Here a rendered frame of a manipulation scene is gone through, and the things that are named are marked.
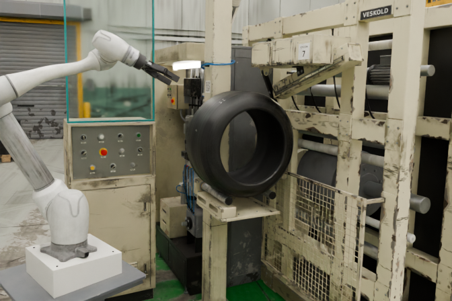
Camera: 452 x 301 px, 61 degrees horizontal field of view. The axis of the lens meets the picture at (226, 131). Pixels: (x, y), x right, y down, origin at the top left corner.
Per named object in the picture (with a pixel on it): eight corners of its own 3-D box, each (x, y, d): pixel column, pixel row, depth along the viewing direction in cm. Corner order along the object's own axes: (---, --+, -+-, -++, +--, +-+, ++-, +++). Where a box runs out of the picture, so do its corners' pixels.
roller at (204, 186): (200, 189, 238) (200, 182, 237) (207, 189, 240) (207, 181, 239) (225, 205, 207) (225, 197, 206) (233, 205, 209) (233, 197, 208)
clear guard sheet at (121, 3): (66, 122, 238) (62, -38, 227) (153, 120, 262) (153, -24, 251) (66, 123, 236) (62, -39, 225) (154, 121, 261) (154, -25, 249)
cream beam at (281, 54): (250, 67, 244) (251, 44, 242) (283, 68, 255) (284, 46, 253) (311, 63, 190) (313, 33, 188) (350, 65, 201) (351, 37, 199)
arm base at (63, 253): (67, 265, 160) (68, 252, 159) (38, 251, 172) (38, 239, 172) (103, 252, 175) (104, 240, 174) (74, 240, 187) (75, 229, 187)
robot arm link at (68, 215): (54, 248, 163) (55, 197, 161) (45, 234, 178) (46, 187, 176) (93, 241, 173) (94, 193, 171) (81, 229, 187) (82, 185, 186)
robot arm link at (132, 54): (122, 60, 178) (134, 66, 181) (131, 43, 180) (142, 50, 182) (119, 63, 187) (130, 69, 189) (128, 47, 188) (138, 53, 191)
